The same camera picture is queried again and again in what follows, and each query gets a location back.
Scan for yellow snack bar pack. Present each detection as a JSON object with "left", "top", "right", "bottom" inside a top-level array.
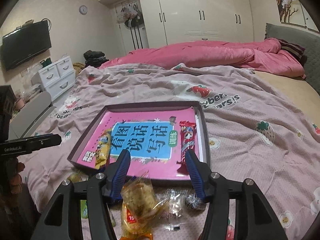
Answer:
[{"left": 95, "top": 129, "right": 112, "bottom": 170}]

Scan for dark round snack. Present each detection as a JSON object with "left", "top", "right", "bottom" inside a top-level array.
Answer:
[{"left": 184, "top": 193, "right": 206, "bottom": 211}]

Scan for clear candy pack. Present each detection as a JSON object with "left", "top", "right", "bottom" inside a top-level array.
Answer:
[{"left": 161, "top": 189, "right": 189, "bottom": 231}]

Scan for orange rice cracker pack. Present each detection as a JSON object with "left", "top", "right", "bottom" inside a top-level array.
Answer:
[{"left": 120, "top": 170, "right": 170, "bottom": 239}]

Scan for red long snack pack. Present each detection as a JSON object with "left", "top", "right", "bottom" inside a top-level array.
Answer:
[{"left": 176, "top": 120, "right": 196, "bottom": 175}]

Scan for green snack pack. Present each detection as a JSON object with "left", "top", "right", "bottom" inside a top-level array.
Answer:
[{"left": 80, "top": 200, "right": 88, "bottom": 219}]

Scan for pink blue children's book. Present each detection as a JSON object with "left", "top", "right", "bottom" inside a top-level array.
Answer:
[{"left": 70, "top": 107, "right": 197, "bottom": 183}]

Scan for pink strawberry print blanket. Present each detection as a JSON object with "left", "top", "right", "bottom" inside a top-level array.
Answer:
[{"left": 20, "top": 64, "right": 319, "bottom": 239}]

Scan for white drawer cabinet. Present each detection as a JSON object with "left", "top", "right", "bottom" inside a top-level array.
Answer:
[{"left": 31, "top": 56, "right": 75, "bottom": 101}]

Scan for dark clothes pile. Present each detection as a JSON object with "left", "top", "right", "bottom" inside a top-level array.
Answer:
[{"left": 84, "top": 50, "right": 109, "bottom": 68}]

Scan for pink quilt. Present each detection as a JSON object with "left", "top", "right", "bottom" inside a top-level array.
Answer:
[{"left": 99, "top": 38, "right": 305, "bottom": 77}]

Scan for dark striped pillow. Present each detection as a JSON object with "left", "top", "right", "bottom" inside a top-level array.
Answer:
[{"left": 278, "top": 39, "right": 305, "bottom": 61}]

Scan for hanging bags and hats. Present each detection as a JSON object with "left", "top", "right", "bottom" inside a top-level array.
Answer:
[{"left": 121, "top": 3, "right": 144, "bottom": 28}]

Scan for white wardrobe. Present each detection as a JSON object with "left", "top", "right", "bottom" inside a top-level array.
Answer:
[{"left": 98, "top": 0, "right": 254, "bottom": 48}]

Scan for grey padded headboard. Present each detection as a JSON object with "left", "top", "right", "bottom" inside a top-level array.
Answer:
[{"left": 265, "top": 23, "right": 319, "bottom": 92}]

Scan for black wall television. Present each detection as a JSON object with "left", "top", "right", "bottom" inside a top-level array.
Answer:
[{"left": 1, "top": 20, "right": 52, "bottom": 71}]

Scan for round wall clock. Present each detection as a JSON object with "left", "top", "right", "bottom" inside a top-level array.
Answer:
[{"left": 79, "top": 5, "right": 88, "bottom": 15}]

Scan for floral wall painting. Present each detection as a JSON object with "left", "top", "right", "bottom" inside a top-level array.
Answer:
[{"left": 276, "top": 0, "right": 319, "bottom": 32}]

